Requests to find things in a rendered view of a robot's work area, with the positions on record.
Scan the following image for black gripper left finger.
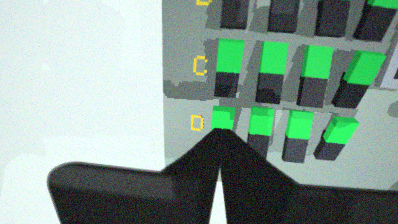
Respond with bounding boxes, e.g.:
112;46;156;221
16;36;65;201
47;128;223;224

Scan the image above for grey switch panel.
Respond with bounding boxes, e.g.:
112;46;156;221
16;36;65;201
161;0;398;191

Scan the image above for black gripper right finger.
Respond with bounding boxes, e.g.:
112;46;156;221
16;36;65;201
220;128;398;224

